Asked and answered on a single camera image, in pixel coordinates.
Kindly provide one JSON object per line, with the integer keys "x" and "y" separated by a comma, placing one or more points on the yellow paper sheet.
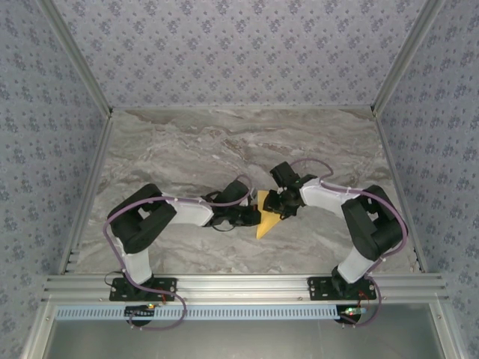
{"x": 267, "y": 224}

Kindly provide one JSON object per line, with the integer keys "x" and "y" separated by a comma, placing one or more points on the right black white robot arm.
{"x": 322, "y": 194}

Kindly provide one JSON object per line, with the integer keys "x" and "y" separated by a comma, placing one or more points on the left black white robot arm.
{"x": 191, "y": 213}

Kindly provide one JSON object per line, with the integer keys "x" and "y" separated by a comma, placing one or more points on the grey metal panel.
{"x": 243, "y": 340}

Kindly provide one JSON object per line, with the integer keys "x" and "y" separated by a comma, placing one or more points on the small black circuit board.
{"x": 140, "y": 311}
{"x": 351, "y": 312}

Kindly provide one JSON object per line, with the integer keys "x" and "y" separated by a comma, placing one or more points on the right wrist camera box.
{"x": 284, "y": 174}

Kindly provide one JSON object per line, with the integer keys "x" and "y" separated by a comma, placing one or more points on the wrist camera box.
{"x": 234, "y": 192}
{"x": 284, "y": 174}

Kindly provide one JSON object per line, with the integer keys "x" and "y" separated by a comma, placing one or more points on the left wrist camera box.
{"x": 234, "y": 192}

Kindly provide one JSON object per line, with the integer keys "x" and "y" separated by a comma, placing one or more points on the long aluminium mounting rail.
{"x": 243, "y": 286}

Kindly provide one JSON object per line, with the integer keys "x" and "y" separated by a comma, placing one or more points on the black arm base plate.
{"x": 118, "y": 295}
{"x": 318, "y": 289}

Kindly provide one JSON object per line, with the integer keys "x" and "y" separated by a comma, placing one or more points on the aluminium side rail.
{"x": 93, "y": 179}
{"x": 396, "y": 179}

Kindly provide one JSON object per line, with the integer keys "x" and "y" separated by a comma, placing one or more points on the aluminium corner post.
{"x": 404, "y": 60}
{"x": 78, "y": 60}

